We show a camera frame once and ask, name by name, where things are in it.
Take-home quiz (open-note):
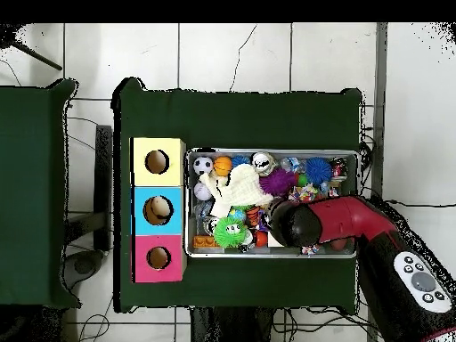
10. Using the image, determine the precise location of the wooden box with three holes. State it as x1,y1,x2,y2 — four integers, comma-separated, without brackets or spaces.
130,136,188,284

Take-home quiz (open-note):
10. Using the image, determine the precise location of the cream knitted cloth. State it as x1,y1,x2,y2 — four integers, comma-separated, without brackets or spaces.
198,164,273,218

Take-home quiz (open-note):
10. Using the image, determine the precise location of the orange toy block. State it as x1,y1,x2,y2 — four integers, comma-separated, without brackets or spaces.
191,234,218,249

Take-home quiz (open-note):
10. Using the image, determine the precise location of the clear mesh bin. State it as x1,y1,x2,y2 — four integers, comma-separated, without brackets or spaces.
185,148,361,259

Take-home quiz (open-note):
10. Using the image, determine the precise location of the green fuzzy toy with eyes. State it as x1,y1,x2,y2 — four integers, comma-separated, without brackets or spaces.
213,216,248,249

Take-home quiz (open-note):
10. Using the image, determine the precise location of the black floor cable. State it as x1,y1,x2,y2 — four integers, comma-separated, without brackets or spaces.
387,200,456,211

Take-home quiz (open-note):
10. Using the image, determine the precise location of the green cloth side table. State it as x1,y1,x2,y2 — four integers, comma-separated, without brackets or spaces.
0,77,81,310

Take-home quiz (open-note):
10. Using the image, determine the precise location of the purple spiky ball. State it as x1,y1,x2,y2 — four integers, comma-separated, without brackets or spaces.
259,169,297,198

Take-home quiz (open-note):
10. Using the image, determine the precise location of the black tripod leg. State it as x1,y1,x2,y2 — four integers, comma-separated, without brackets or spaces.
0,24,64,72

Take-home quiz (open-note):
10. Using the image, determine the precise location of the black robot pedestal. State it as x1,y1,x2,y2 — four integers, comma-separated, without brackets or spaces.
189,305,286,342

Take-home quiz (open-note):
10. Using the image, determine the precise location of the small orange basketball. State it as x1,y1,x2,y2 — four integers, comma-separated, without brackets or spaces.
213,155,234,178

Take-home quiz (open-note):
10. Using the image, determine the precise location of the blue spiky ball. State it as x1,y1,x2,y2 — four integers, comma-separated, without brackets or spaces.
305,156,334,186

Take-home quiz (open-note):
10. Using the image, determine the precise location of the small soccer ball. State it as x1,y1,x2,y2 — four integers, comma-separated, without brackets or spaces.
192,156,215,176

